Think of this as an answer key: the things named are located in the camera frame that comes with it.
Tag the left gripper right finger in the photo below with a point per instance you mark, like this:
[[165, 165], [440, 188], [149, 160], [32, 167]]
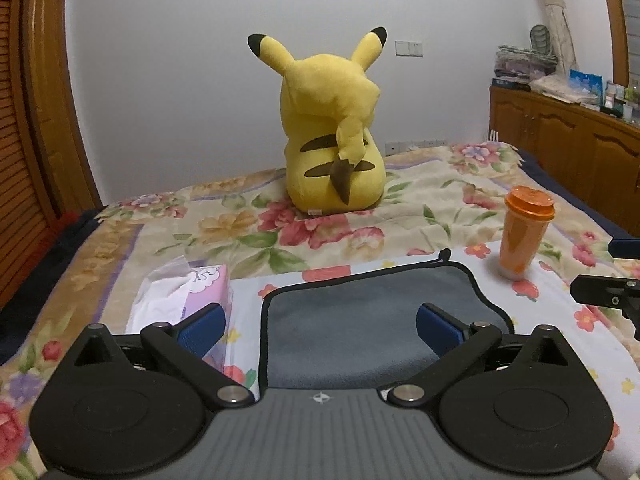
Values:
[[460, 349]]

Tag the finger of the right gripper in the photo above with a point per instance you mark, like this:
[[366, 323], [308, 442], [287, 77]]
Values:
[[600, 291], [624, 247]]

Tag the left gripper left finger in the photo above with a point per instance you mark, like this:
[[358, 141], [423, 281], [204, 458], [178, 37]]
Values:
[[178, 350]]

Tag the purple and grey towel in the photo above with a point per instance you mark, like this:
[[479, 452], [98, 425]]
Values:
[[349, 333]]

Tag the white fruit print cloth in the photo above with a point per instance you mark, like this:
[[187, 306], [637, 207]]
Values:
[[544, 297]]

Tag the purple tissue box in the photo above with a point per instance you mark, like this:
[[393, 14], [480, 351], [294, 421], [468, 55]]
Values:
[[176, 290]]

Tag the wooden cabinet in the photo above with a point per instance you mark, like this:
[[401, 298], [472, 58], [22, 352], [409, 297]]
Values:
[[595, 157]]

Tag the orange lidded plastic cup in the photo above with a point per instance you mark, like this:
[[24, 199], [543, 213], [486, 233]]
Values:
[[528, 214]]

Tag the floral bed sheet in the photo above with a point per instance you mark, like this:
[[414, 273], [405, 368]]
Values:
[[434, 199]]

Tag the blue picture card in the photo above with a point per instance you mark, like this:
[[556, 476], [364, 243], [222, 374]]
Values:
[[588, 86]]

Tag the stack of folded items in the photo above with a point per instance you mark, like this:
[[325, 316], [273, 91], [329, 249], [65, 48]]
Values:
[[516, 68]]

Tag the yellow Pikachu plush toy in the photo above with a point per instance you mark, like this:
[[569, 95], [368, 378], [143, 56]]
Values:
[[327, 107]]

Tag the wooden headboard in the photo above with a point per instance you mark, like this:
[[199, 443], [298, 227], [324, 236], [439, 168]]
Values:
[[45, 174]]

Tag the beige curtain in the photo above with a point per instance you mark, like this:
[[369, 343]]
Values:
[[561, 37]]

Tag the white wall socket strip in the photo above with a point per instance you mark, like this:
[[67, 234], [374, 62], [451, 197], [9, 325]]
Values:
[[397, 147]]

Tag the white wall switch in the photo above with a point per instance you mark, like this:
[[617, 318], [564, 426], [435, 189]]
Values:
[[408, 49]]

